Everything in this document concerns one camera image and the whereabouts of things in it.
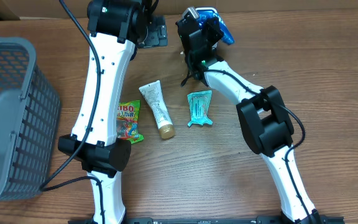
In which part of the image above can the blue snack bar wrapper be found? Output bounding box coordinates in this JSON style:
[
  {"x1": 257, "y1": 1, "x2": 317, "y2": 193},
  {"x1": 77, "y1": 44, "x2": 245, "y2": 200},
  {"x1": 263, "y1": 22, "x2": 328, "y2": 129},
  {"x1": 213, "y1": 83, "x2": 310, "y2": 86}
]
[{"x1": 196, "y1": 7, "x2": 235, "y2": 45}]

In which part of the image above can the teal tissue packet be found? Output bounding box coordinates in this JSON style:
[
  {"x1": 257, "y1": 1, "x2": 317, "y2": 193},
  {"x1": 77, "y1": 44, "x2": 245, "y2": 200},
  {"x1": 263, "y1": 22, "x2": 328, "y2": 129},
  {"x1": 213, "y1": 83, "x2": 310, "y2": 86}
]
[{"x1": 187, "y1": 90, "x2": 213, "y2": 127}]

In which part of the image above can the green gummy candy bag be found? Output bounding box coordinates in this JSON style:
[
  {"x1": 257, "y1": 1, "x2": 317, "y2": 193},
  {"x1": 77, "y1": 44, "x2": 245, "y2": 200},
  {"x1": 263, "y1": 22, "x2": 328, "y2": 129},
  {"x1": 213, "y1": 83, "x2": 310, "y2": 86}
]
[{"x1": 116, "y1": 100, "x2": 144, "y2": 144}]

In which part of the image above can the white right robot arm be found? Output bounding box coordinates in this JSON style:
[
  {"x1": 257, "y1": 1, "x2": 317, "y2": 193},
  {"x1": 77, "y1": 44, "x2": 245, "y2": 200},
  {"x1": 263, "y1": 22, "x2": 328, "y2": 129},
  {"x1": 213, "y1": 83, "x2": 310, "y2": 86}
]
[{"x1": 188, "y1": 17, "x2": 322, "y2": 223}]

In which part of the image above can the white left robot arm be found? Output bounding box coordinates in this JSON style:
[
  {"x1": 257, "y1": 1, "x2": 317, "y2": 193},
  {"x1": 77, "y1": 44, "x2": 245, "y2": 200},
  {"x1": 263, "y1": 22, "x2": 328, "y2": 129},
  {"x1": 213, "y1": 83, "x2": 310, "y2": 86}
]
[{"x1": 58, "y1": 0, "x2": 167, "y2": 223}]

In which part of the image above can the white barcode scanner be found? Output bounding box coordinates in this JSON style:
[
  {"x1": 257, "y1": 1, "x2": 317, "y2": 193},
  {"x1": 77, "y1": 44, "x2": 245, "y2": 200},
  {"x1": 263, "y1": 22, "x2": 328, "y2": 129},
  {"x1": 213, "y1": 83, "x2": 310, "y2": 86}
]
[{"x1": 183, "y1": 7, "x2": 214, "y2": 50}]

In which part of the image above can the white tube gold cap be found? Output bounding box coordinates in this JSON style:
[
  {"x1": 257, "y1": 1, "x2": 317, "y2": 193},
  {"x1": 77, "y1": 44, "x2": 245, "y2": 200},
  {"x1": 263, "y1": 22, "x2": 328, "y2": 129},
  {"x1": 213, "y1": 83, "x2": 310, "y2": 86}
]
[{"x1": 139, "y1": 80, "x2": 175, "y2": 139}]

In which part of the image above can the grey plastic basket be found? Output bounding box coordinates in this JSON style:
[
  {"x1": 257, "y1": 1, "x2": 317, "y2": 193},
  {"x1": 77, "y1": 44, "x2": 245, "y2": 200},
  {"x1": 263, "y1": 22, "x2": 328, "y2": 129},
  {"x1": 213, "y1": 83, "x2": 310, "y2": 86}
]
[{"x1": 0, "y1": 37, "x2": 61, "y2": 201}]

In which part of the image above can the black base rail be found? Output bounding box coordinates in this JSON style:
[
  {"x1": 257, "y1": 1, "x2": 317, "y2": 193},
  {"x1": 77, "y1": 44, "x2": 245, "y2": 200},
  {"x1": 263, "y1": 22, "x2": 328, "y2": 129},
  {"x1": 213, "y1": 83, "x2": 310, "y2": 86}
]
[{"x1": 67, "y1": 215, "x2": 345, "y2": 224}]

